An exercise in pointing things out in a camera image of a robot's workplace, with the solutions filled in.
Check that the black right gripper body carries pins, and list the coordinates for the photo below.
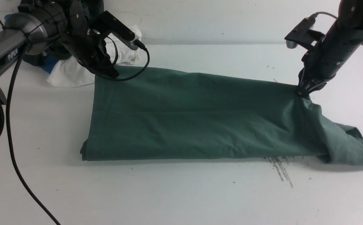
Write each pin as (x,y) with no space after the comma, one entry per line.
(308,84)

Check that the green long-sleeve shirt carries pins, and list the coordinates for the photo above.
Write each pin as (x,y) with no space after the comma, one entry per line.
(170,114)

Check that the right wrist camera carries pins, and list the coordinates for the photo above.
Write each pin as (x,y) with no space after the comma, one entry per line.
(303,35)

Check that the blue crumpled garment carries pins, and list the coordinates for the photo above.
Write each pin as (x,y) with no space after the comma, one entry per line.
(43,62)

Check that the white crumpled shirt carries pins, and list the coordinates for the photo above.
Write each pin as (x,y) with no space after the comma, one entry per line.
(70,74)

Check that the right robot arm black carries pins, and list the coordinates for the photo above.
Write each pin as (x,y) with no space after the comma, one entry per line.
(327,53)

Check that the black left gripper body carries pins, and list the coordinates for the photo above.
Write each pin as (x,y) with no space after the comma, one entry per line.
(89,48)

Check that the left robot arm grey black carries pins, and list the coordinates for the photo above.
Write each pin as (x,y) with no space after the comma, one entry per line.
(13,46)

